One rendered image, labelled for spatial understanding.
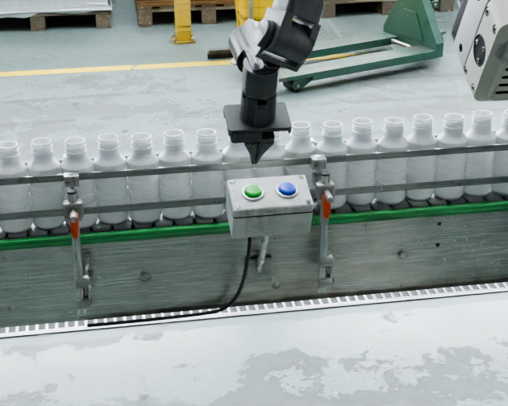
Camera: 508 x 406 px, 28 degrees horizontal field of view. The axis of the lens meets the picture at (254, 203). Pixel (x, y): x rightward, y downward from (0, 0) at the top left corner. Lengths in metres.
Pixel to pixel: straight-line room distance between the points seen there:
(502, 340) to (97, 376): 1.33
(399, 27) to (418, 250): 4.61
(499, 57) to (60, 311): 1.08
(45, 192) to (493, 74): 0.96
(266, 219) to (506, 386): 1.68
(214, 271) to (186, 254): 0.07
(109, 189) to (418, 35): 4.68
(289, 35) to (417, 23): 4.90
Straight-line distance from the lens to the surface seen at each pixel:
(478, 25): 1.16
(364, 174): 1.93
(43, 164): 1.85
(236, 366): 3.27
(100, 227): 1.89
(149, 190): 1.86
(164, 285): 1.92
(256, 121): 1.59
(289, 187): 1.74
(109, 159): 1.85
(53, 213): 1.86
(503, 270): 2.09
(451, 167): 1.98
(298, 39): 1.52
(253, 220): 1.72
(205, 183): 1.86
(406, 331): 3.48
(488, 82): 1.16
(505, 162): 2.02
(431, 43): 6.32
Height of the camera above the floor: 1.81
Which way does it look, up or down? 25 degrees down
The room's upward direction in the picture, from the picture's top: straight up
